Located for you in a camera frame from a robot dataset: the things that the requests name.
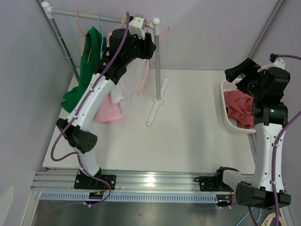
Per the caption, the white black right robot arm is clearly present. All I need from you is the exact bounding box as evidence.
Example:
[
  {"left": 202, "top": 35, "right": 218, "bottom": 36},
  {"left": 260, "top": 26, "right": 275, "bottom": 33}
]
[{"left": 214, "top": 56, "right": 291, "bottom": 210}]

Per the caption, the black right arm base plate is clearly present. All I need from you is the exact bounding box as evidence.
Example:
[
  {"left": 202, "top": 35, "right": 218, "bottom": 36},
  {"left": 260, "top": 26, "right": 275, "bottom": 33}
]
[{"left": 194, "top": 176, "right": 232, "bottom": 192}]

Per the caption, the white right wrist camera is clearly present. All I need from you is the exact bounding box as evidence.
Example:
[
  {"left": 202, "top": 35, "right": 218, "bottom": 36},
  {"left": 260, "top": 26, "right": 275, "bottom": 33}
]
[{"left": 257, "top": 53, "right": 285, "bottom": 73}]

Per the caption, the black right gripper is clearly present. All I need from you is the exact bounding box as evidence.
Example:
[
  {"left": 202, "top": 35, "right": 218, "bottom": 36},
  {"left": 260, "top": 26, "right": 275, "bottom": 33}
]
[{"left": 224, "top": 58, "right": 266, "bottom": 100}]

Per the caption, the pink t shirt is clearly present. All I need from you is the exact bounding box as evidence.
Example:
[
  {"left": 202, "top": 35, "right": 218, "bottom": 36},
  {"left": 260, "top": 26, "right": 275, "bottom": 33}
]
[{"left": 92, "top": 32, "right": 123, "bottom": 124}]

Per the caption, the beige wooden hanger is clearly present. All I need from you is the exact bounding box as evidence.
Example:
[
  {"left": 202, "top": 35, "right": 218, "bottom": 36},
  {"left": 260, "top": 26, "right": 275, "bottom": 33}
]
[{"left": 121, "top": 14, "right": 130, "bottom": 28}]

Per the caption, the aluminium rail frame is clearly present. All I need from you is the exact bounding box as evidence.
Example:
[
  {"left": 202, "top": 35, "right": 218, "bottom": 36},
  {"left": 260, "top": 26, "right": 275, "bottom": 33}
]
[{"left": 30, "top": 167, "right": 287, "bottom": 194}]

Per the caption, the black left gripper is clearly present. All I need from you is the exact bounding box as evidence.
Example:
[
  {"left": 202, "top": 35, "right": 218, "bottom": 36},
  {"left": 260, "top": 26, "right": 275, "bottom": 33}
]
[{"left": 123, "top": 30, "right": 157, "bottom": 65}]

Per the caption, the coral red t shirt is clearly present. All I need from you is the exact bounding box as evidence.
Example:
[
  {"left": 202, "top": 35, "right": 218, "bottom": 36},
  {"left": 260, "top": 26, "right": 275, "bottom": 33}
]
[{"left": 223, "top": 90, "right": 254, "bottom": 129}]

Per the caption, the green t shirt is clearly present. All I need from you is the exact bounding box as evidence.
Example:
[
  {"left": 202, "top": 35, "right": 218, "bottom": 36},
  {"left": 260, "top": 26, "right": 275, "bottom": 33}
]
[{"left": 61, "top": 27, "right": 101, "bottom": 113}]

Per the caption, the blue hanger on floor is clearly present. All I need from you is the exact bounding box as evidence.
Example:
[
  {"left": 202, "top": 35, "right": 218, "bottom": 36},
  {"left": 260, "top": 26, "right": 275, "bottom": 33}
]
[{"left": 236, "top": 207, "right": 262, "bottom": 226}]

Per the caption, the silver white clothes rack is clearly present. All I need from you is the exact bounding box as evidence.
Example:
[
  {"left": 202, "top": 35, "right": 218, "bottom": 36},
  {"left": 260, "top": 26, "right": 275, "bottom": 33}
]
[{"left": 38, "top": 0, "right": 169, "bottom": 127}]

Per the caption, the white slotted cable duct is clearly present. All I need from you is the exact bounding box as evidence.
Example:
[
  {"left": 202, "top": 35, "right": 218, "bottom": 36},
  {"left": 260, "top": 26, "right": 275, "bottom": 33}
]
[{"left": 40, "top": 191, "right": 232, "bottom": 203}]

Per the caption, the white perforated plastic basket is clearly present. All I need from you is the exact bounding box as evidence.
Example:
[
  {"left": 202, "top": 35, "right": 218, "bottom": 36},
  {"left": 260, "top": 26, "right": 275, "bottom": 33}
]
[{"left": 220, "top": 79, "right": 255, "bottom": 134}]

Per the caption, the wooden hanger on floor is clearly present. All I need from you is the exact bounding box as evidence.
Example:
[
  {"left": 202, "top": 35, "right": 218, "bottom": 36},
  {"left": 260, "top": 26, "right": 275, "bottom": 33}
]
[{"left": 261, "top": 213, "right": 286, "bottom": 226}]

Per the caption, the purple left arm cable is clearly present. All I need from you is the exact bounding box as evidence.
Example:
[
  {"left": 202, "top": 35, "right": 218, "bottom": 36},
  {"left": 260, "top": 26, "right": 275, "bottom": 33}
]
[{"left": 50, "top": 10, "right": 130, "bottom": 208}]

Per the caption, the white t shirt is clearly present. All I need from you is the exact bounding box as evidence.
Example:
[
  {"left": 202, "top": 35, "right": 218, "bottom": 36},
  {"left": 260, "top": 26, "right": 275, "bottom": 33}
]
[{"left": 117, "top": 58, "right": 149, "bottom": 113}]

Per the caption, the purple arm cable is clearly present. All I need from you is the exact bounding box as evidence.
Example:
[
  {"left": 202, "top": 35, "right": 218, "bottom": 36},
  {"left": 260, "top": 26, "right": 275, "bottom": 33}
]
[
  {"left": 248, "top": 53, "right": 301, "bottom": 226},
  {"left": 50, "top": 10, "right": 130, "bottom": 208}
]

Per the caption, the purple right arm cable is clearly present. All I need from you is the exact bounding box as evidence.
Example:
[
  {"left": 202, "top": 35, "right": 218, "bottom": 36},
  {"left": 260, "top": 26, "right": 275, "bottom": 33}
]
[{"left": 248, "top": 53, "right": 301, "bottom": 226}]

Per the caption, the blue plastic hanger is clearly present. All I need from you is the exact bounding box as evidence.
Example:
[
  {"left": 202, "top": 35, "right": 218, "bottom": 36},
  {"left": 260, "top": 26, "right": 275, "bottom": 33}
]
[{"left": 98, "top": 14, "right": 106, "bottom": 58}]

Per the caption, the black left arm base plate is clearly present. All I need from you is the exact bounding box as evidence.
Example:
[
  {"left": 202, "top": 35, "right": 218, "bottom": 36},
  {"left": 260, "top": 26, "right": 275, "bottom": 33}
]
[{"left": 74, "top": 174, "right": 116, "bottom": 190}]

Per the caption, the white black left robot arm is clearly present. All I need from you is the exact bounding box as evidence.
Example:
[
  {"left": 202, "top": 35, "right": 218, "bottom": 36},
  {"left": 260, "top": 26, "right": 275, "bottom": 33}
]
[{"left": 54, "top": 28, "right": 157, "bottom": 189}]

